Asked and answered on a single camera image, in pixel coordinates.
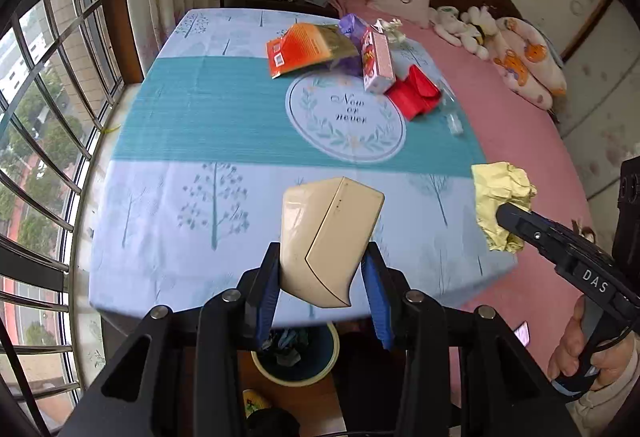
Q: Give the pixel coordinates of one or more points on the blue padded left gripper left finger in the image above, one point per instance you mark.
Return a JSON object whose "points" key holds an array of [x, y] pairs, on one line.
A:
{"points": [[268, 290]]}

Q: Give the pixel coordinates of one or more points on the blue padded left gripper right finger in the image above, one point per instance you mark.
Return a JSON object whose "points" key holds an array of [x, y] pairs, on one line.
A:
{"points": [[380, 291]]}

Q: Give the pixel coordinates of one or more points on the yellow paper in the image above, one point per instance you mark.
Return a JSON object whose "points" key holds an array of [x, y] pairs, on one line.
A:
{"points": [[497, 184]]}

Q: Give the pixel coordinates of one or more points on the clear plastic bottle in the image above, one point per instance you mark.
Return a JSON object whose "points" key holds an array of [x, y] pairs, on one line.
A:
{"points": [[449, 107]]}

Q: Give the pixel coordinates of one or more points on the orange snack bag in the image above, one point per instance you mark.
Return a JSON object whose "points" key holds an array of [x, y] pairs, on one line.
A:
{"points": [[305, 45]]}

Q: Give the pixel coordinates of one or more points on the purple plastic bag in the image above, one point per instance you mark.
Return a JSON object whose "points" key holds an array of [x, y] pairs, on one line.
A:
{"points": [[353, 28]]}

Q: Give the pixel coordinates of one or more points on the teal and cream trash bin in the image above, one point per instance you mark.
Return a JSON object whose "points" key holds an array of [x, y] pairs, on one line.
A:
{"points": [[298, 356]]}

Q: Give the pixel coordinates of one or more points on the person's right hand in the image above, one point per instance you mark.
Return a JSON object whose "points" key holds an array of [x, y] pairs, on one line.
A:
{"points": [[611, 362]]}

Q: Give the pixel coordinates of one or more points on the pink bed sheet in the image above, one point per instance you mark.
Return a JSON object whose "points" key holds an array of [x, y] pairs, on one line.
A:
{"points": [[510, 129]]}

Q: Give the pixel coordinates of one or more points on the left yellow knitted slipper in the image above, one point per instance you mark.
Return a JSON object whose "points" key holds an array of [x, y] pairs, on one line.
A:
{"points": [[253, 402]]}

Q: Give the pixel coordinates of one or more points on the black trouser legs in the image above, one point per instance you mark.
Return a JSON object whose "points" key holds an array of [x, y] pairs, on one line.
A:
{"points": [[272, 422]]}

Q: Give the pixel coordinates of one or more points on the blue tree pattern tablecloth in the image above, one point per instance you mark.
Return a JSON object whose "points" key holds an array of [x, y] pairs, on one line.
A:
{"points": [[192, 196]]}

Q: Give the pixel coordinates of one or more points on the red folded packet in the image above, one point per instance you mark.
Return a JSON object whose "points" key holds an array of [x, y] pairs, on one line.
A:
{"points": [[415, 95]]}

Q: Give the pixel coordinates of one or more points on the pink white carton box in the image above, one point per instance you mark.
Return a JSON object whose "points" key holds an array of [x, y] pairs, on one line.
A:
{"points": [[377, 65]]}

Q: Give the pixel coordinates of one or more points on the cartoon print rolled quilt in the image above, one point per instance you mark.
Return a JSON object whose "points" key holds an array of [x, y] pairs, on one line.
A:
{"points": [[525, 62]]}

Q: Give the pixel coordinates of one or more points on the white bee plush toy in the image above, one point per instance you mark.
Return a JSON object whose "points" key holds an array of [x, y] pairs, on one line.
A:
{"points": [[479, 28]]}

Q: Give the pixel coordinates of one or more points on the dark wooden nightstand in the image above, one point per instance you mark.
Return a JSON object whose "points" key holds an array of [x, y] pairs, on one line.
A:
{"points": [[300, 6]]}

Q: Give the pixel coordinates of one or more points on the metal window grille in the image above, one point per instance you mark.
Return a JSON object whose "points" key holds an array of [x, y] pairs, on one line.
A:
{"points": [[59, 84]]}

